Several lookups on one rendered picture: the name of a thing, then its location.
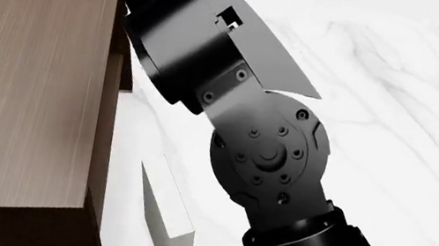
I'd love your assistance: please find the brown wooden cabinet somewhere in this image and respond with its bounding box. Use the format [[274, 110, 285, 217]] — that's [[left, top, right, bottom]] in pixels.
[[0, 0, 151, 246]]

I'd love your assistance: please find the white panel with small holes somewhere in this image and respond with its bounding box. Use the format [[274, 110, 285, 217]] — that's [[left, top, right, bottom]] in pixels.
[[126, 149, 210, 246]]

